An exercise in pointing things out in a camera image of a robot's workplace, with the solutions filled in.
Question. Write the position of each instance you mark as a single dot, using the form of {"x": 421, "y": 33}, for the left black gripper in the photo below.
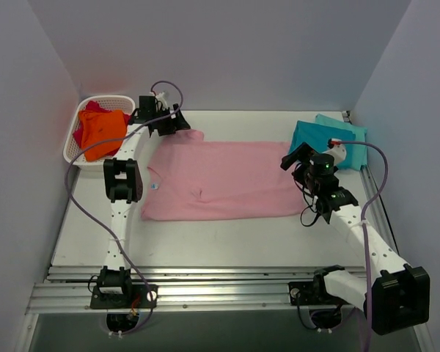
{"x": 169, "y": 122}

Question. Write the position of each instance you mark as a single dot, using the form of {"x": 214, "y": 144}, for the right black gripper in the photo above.
{"x": 298, "y": 158}

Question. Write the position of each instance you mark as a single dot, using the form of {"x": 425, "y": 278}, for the pink t-shirt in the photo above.
{"x": 195, "y": 180}

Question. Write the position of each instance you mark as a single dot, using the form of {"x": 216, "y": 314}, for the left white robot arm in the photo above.
{"x": 124, "y": 188}

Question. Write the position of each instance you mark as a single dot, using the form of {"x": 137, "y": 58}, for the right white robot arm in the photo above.
{"x": 394, "y": 295}

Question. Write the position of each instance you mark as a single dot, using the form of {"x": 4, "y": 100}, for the folded teal t-shirt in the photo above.
{"x": 317, "y": 136}

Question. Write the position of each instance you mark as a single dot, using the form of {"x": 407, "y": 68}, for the orange t-shirt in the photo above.
{"x": 102, "y": 133}

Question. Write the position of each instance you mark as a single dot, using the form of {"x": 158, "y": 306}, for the white perforated plastic basket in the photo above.
{"x": 101, "y": 103}

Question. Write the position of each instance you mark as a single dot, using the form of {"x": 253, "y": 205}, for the magenta t-shirt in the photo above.
{"x": 91, "y": 108}

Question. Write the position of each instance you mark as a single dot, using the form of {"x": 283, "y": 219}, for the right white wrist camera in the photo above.
{"x": 337, "y": 150}

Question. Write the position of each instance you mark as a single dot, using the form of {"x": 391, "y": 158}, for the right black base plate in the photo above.
{"x": 304, "y": 293}

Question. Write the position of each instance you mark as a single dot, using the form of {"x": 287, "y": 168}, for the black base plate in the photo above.
{"x": 135, "y": 297}
{"x": 304, "y": 293}

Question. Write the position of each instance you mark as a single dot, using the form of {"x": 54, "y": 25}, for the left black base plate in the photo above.
{"x": 135, "y": 297}

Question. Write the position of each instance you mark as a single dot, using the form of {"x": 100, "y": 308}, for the aluminium rail frame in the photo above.
{"x": 222, "y": 285}

